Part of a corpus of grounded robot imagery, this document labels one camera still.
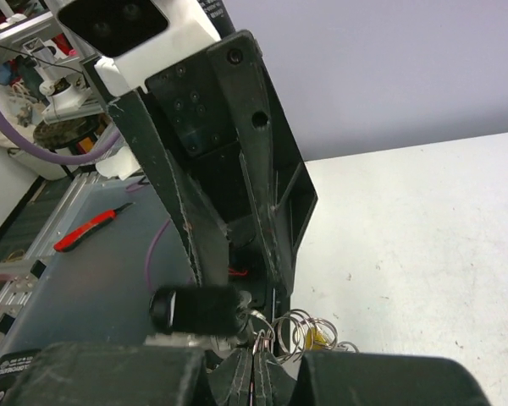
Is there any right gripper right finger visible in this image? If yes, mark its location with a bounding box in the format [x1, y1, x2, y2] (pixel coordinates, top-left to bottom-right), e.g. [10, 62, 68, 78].
[252, 350, 490, 405]

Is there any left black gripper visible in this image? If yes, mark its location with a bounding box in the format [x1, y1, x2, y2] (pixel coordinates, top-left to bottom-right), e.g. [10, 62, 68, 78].
[108, 30, 318, 296]

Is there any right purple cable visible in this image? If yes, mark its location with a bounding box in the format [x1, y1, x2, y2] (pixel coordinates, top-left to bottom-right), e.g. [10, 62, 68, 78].
[146, 217, 173, 291]

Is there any red utility knife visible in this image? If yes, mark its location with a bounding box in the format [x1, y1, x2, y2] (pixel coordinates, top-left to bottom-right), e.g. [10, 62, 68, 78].
[53, 202, 133, 253]

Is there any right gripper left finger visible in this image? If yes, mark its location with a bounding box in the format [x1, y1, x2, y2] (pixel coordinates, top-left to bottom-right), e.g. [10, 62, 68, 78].
[6, 343, 251, 405]

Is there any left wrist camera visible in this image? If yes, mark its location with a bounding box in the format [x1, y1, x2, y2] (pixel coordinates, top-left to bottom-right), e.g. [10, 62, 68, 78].
[58, 1, 221, 97]

